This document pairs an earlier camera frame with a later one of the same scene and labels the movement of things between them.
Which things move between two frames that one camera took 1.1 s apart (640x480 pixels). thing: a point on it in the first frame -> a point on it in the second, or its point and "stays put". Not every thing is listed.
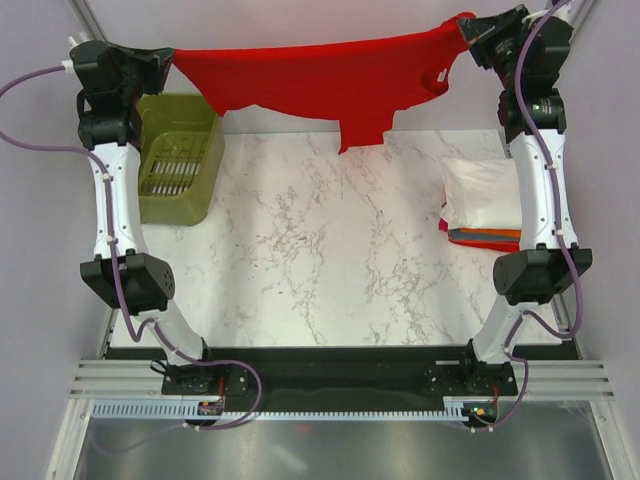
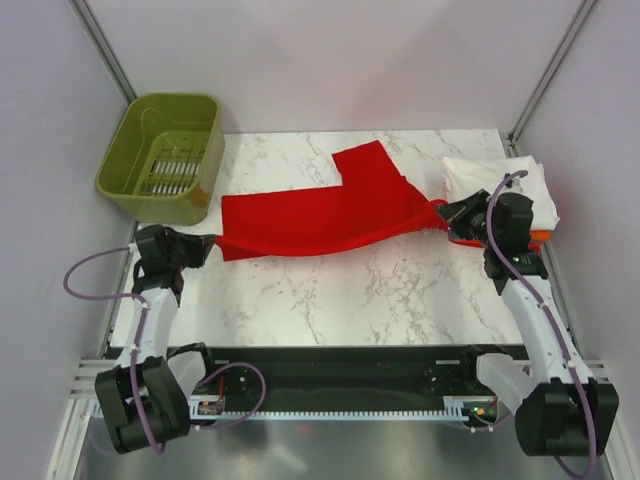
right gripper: x=481 y=33 -> x=478 y=200
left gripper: x=155 y=64 -> x=199 y=245
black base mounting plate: x=338 y=378 stays put
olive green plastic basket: x=181 y=158 stays put
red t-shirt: x=360 y=83 -> x=372 y=204
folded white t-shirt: x=481 y=193 stays put
